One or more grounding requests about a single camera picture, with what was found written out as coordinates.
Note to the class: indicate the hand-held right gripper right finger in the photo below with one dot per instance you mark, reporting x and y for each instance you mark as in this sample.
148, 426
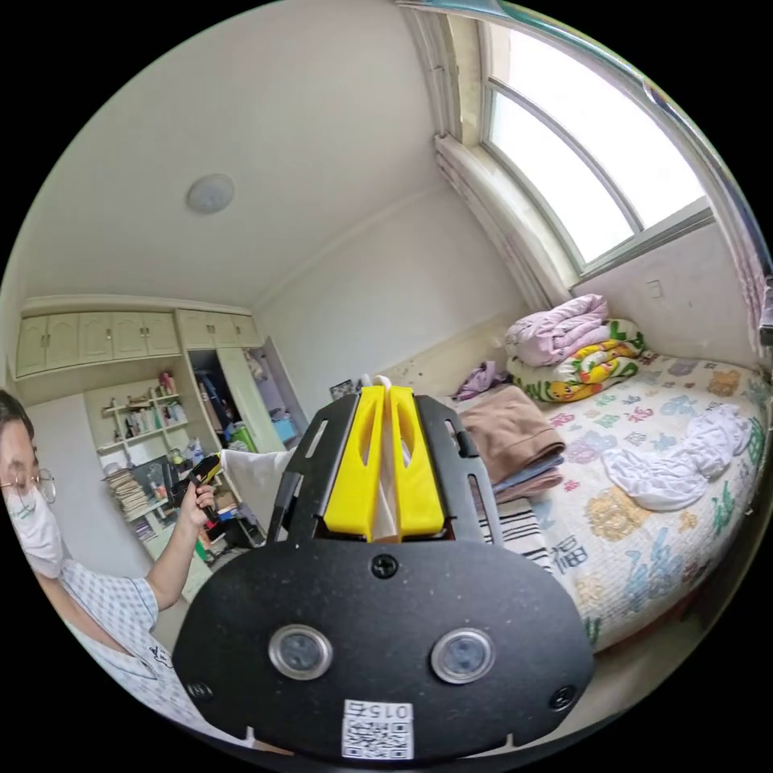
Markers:
417, 489

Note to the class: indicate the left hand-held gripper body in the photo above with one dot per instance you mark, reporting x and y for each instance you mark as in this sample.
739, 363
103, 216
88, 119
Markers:
181, 486

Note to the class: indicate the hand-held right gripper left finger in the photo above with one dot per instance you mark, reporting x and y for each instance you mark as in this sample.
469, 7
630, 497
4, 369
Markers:
356, 483

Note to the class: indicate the white long sleeve shirt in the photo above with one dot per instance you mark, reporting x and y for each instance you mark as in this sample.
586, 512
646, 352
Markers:
260, 483

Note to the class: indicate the person's left forearm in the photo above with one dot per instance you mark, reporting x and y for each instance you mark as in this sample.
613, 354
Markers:
175, 561

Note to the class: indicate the person's left hand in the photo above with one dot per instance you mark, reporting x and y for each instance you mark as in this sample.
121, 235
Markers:
198, 504

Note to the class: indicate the cream cupboard with shelves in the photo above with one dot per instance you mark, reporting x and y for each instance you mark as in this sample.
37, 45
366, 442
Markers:
145, 386

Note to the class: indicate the pile of clothes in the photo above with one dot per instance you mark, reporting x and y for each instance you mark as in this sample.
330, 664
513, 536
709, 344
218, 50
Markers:
513, 435

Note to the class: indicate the black white striped cloth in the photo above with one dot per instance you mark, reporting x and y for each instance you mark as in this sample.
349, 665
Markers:
519, 534

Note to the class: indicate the purple garment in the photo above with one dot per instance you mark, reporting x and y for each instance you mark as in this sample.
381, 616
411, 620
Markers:
477, 380

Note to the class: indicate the person's body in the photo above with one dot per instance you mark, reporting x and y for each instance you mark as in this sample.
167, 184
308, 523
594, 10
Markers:
90, 622

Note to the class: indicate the folded colourful cartoon quilt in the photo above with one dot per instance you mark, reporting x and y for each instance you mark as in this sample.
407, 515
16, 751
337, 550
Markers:
580, 368

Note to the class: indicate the folded purple blanket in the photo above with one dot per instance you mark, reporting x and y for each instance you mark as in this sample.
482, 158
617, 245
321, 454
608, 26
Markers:
555, 329

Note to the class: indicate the bed with printed quilt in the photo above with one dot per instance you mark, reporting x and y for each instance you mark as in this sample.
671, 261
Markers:
634, 561

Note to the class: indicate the crumpled white garment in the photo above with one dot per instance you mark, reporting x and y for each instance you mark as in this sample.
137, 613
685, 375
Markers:
682, 459

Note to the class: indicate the round ceiling lamp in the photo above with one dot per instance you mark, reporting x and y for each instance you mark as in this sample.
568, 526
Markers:
209, 193

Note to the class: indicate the pale pink curtain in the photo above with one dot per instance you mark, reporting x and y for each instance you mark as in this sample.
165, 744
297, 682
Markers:
501, 223

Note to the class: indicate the window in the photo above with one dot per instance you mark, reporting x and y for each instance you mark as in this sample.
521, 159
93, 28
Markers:
580, 139

